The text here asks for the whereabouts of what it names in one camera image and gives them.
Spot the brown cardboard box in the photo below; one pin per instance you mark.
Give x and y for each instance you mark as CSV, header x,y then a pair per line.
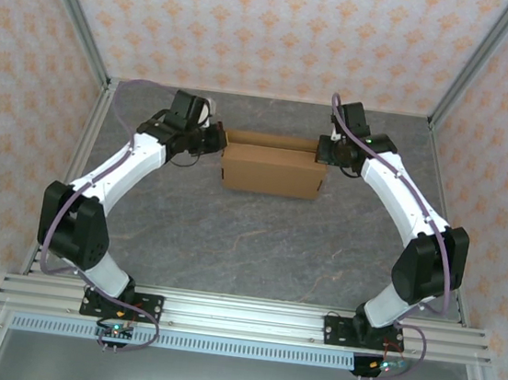
x,y
270,173

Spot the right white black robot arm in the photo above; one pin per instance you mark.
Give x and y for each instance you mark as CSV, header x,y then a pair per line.
x,y
389,183

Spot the aluminium cross beam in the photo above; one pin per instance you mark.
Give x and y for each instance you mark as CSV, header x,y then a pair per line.
x,y
243,316

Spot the aluminium side rail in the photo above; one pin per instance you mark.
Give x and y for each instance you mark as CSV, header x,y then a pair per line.
x,y
92,133
440,176

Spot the aluminium upright post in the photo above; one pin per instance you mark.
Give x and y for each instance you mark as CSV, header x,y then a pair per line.
x,y
480,55
75,6

